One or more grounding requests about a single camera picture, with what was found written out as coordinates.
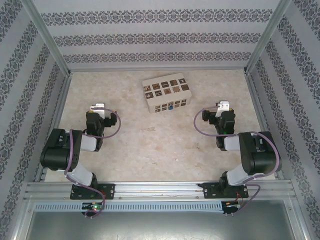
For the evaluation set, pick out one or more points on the aluminium frame post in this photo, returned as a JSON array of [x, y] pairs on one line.
[[47, 37], [268, 37]]

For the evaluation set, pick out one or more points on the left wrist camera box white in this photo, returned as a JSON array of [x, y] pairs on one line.
[[98, 107]]

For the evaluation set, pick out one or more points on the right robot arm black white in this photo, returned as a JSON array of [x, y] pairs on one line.
[[262, 160]]

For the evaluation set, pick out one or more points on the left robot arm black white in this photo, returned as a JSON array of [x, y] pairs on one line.
[[57, 152]]

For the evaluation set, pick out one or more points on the small blue padlock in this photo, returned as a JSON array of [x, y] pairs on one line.
[[170, 107]]

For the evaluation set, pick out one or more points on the wooden box with picture tiles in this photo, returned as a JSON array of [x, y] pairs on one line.
[[165, 91]]

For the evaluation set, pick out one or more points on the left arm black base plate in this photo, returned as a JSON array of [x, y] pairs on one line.
[[108, 191]]

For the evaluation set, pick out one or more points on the small metal key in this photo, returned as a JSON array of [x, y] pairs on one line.
[[197, 146]]

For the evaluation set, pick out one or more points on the aluminium mounting rail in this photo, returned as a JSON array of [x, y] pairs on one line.
[[157, 187]]

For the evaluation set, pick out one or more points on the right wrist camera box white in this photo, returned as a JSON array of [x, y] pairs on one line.
[[223, 105]]

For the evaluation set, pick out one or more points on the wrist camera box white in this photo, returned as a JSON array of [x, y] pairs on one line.
[[98, 107], [223, 105]]

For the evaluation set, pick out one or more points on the aluminium side rail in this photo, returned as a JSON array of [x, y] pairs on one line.
[[257, 100], [60, 105]]

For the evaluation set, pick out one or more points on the grey metal sheet panel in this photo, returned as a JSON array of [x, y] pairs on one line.
[[162, 227]]

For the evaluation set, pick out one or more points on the small circuit board green light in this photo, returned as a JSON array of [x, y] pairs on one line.
[[93, 206]]

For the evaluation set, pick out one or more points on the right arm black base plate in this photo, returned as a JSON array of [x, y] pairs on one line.
[[208, 191]]

